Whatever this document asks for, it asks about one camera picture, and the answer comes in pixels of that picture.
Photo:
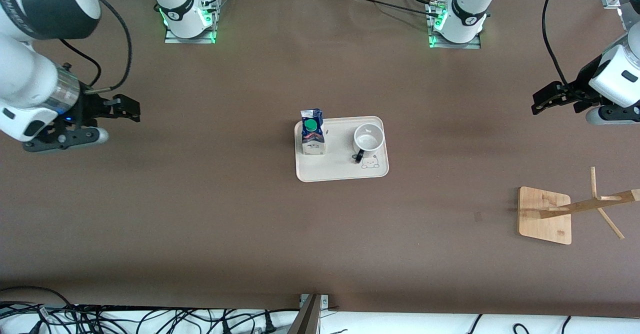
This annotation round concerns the silver corner bracket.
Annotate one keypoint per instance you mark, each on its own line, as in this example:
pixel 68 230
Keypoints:
pixel 325 301

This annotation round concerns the grey slanted metal profile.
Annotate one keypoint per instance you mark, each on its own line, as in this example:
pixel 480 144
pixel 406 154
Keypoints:
pixel 306 319

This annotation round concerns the beige tray with bear print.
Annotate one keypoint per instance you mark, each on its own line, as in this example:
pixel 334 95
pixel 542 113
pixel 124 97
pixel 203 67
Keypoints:
pixel 340 169

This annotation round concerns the brown table cover sheet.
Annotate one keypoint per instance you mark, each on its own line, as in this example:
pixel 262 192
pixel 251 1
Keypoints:
pixel 200 199

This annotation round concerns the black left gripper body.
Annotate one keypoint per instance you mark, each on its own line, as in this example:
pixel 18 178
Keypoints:
pixel 581 86

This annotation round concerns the aluminium frame profile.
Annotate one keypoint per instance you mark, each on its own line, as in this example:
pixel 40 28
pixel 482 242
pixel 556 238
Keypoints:
pixel 614 4

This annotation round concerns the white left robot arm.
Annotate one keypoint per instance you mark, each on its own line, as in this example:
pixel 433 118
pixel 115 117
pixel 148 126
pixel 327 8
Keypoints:
pixel 467 9

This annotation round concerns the black power plug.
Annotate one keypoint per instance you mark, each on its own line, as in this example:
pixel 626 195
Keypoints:
pixel 269 325

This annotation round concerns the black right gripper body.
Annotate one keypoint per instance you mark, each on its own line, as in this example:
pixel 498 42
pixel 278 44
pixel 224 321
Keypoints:
pixel 89 109

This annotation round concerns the wooden cup rack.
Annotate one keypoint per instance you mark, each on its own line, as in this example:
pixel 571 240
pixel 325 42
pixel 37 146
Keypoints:
pixel 545 224

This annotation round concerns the blue milk carton green cap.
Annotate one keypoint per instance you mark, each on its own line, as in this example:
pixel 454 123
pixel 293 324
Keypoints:
pixel 314 144

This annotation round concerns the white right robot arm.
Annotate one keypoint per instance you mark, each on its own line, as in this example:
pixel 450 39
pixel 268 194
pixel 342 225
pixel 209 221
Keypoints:
pixel 30 69

